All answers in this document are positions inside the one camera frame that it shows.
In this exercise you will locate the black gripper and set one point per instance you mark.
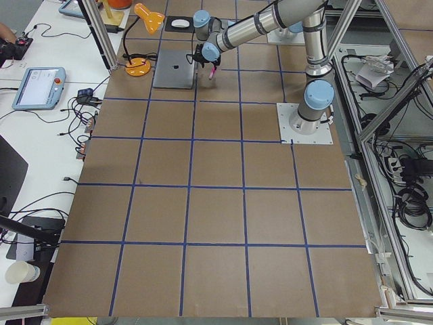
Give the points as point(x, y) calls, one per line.
point(208, 63)

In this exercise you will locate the pink marker pen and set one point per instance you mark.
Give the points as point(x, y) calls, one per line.
point(212, 72)

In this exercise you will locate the white computer mouse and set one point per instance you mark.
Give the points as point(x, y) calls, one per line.
point(180, 23)

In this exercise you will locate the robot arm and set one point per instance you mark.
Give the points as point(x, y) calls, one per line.
point(215, 37)

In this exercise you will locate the grey laptop notebook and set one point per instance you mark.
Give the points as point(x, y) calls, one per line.
point(174, 70)

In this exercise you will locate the black mousepad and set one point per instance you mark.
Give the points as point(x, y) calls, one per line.
point(169, 28)

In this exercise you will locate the orange desk lamp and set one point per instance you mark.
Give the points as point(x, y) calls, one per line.
point(138, 40)

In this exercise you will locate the wooden stand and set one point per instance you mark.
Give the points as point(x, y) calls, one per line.
point(110, 16)

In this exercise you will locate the black laptop charger brick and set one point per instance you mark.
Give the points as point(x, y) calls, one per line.
point(110, 28)

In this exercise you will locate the orange cylindrical bucket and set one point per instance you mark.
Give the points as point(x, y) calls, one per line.
point(119, 4)

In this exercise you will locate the black power adapter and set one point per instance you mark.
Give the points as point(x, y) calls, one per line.
point(86, 96)

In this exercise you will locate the blue teach pendant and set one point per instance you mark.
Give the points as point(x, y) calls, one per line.
point(40, 89)
point(71, 8)

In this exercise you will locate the person at desk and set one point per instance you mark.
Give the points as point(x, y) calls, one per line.
point(8, 39)

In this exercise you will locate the white paper cup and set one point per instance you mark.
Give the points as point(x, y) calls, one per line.
point(22, 272)

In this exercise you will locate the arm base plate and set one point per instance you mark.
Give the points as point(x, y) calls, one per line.
point(295, 130)
point(293, 35)

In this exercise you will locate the aluminium frame post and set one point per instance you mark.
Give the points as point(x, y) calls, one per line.
point(98, 30)

